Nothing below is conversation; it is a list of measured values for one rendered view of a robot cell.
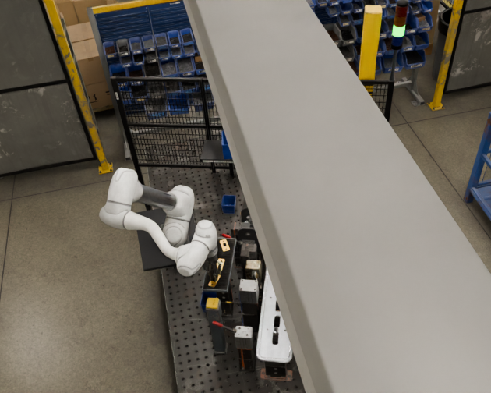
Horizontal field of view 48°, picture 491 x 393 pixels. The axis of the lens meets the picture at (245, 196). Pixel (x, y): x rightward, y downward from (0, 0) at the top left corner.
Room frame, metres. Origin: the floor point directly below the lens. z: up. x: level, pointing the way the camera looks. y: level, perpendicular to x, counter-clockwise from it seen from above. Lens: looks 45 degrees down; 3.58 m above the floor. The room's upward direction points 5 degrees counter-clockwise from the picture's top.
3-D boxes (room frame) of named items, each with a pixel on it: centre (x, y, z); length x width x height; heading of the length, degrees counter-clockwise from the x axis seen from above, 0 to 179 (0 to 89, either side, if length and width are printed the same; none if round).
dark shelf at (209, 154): (3.04, -0.16, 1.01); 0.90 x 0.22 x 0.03; 79
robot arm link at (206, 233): (1.83, 0.22, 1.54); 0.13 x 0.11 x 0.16; 153
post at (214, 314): (1.70, 0.22, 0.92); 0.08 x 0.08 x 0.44; 79
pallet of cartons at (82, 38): (5.62, 1.77, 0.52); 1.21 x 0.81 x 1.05; 13
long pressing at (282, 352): (2.10, -0.20, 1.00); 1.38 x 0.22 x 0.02; 169
